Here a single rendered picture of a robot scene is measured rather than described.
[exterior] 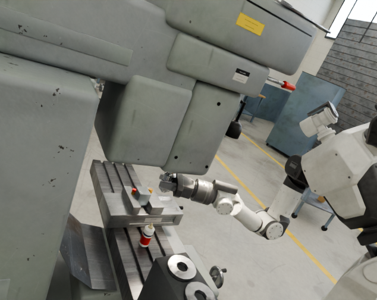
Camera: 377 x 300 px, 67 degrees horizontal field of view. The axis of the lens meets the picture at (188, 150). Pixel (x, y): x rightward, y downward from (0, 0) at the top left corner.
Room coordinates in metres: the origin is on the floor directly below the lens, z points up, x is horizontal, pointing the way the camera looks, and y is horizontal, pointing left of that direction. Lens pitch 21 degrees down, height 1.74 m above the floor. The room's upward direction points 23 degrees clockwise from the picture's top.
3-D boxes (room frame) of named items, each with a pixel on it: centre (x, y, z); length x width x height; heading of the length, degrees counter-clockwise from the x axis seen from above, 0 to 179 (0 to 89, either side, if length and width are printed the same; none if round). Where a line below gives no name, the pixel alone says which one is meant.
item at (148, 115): (0.84, 0.19, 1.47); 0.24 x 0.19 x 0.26; 35
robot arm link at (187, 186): (0.97, -0.06, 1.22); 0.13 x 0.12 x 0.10; 13
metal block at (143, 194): (1.07, 0.11, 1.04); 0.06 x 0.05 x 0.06; 37
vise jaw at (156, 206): (1.10, 0.07, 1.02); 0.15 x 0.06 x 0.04; 37
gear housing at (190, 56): (0.92, 0.06, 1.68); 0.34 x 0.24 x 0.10; 125
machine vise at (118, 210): (1.09, 0.09, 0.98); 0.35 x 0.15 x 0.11; 127
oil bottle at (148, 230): (0.93, 0.02, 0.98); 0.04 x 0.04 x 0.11
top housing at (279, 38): (0.94, 0.04, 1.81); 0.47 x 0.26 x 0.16; 125
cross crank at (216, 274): (1.23, -0.38, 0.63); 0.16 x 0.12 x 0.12; 125
